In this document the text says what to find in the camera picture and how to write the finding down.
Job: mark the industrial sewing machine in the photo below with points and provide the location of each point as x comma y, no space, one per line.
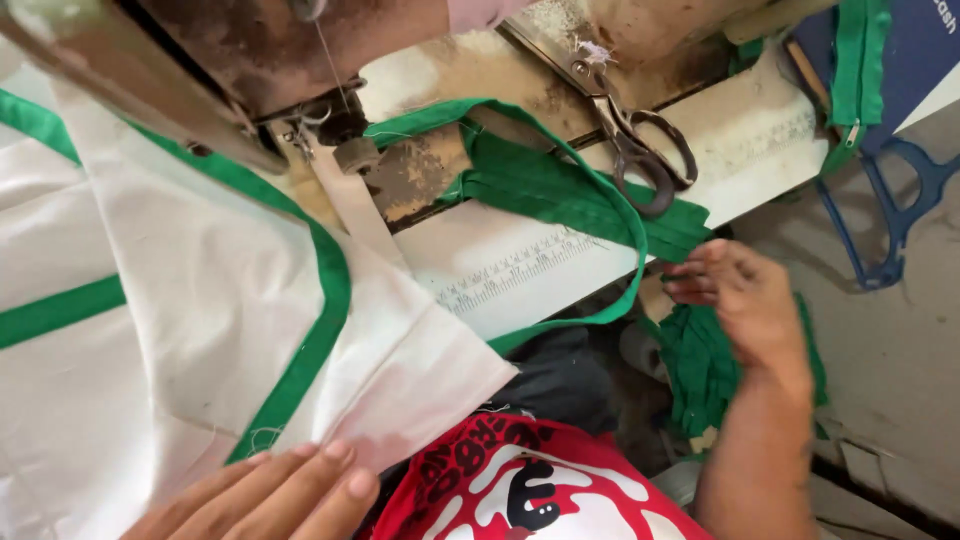
247,67

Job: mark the person's dark trousers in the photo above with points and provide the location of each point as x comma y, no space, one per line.
559,379

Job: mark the metal scissors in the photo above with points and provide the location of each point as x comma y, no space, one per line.
622,124

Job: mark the person's right hand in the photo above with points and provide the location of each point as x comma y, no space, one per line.
739,300

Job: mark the white fabric with green trim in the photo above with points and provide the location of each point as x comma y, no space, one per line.
172,300

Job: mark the green binding tape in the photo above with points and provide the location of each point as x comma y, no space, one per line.
570,195

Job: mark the person's right fingers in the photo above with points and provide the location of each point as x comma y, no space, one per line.
686,277

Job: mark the person's left hand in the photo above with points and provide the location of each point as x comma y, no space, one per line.
255,499

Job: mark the green zipper strip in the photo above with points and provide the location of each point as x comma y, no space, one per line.
855,75

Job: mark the person's red printed shirt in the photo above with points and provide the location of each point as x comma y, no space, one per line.
517,487

